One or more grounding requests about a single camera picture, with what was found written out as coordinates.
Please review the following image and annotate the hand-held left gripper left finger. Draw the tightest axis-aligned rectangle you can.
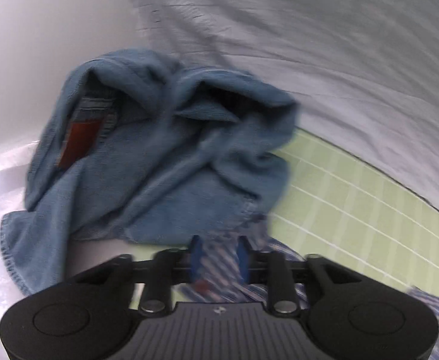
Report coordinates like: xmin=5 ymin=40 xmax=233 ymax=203
xmin=69 ymin=235 xmax=203 ymax=316

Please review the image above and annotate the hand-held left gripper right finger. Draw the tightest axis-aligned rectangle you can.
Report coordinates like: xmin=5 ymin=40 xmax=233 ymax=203
xmin=235 ymin=235 xmax=370 ymax=316

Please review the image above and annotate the blue plaid shirt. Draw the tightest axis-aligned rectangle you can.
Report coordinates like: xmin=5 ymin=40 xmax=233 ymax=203
xmin=174 ymin=229 xmax=439 ymax=360

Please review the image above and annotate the blue denim garment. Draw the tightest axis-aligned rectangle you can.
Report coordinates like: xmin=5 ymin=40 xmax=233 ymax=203
xmin=0 ymin=47 xmax=300 ymax=296

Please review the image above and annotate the clear plastic bag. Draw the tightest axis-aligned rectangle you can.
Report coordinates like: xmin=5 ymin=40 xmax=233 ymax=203
xmin=0 ymin=140 xmax=74 ymax=323

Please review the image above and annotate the white printed blanket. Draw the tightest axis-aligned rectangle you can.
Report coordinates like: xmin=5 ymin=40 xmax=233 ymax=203
xmin=125 ymin=0 xmax=439 ymax=227

